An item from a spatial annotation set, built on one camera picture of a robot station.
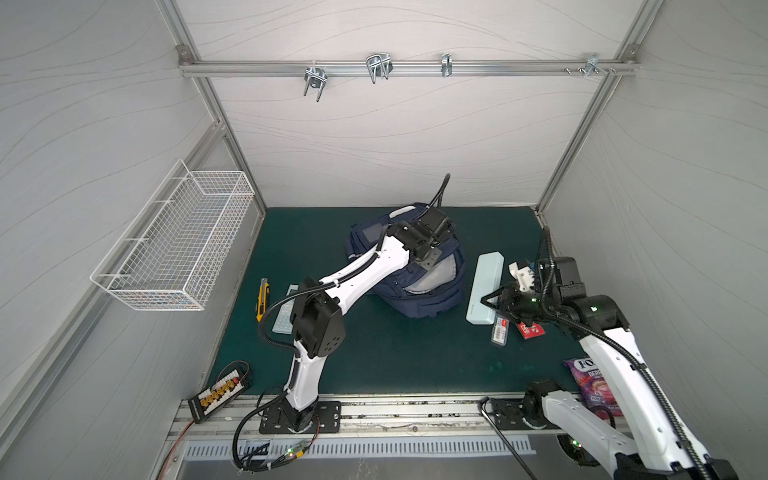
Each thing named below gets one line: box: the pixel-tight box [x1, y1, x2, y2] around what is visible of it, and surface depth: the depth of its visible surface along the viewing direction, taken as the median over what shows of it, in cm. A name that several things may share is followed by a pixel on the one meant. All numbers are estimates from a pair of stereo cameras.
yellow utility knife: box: [256, 278, 270, 322], surface depth 94 cm
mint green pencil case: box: [466, 251, 505, 325], surface depth 76 cm
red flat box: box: [517, 321, 546, 340], surface depth 88 cm
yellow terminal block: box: [188, 368, 252, 424], surface depth 77 cm
